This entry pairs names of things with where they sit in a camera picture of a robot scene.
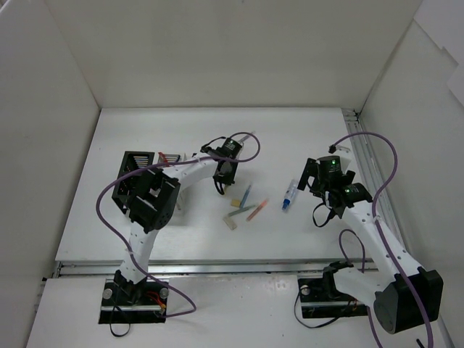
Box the aluminium front rail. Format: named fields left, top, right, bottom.
left=54, top=257, right=385, bottom=280

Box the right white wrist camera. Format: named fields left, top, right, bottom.
left=328, top=145, right=354, bottom=172

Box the purple grey pen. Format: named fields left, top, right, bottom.
left=239, top=131, right=255, bottom=143

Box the red pen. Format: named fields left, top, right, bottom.
left=159, top=152, right=168, bottom=163

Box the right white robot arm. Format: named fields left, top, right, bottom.
left=298, top=155, right=444, bottom=334

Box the beige rectangular eraser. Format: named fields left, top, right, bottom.
left=223, top=215, right=237, bottom=231

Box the black slatted organizer box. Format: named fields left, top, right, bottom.
left=112, top=151, right=154, bottom=215

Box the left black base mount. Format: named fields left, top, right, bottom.
left=99, top=281, right=169, bottom=324

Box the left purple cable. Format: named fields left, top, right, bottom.
left=94, top=132, right=262, bottom=320

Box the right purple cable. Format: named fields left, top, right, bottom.
left=328, top=132, right=436, bottom=348

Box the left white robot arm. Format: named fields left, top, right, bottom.
left=112, top=137, right=243, bottom=305

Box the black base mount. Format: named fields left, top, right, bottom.
left=298, top=278, right=367, bottom=319
left=99, top=281, right=169, bottom=324

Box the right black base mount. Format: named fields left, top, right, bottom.
left=298, top=278, right=367, bottom=319

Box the teal blue pen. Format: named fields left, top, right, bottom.
left=239, top=183, right=252, bottom=208

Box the orange red marker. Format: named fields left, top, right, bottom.
left=246, top=199, right=269, bottom=222

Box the white slatted organizer box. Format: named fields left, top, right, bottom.
left=154, top=152, right=189, bottom=225

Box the purple cable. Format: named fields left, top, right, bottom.
left=328, top=132, right=436, bottom=348
left=94, top=132, right=262, bottom=320

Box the green grey marker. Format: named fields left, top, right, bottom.
left=227, top=204, right=257, bottom=217

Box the clear blue-capped glue bottle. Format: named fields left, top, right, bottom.
left=282, top=179, right=299, bottom=212

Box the aluminium side rail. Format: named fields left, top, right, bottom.
left=341, top=108, right=404, bottom=245

